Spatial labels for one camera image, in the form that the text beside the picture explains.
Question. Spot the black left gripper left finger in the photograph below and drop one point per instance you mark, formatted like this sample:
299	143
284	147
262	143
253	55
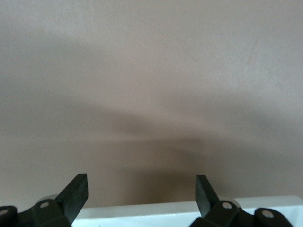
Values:
73	201

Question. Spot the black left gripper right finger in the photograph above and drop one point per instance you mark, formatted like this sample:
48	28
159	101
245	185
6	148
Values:
208	208

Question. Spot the white plastic drawer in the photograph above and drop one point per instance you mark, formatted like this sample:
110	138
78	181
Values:
142	216

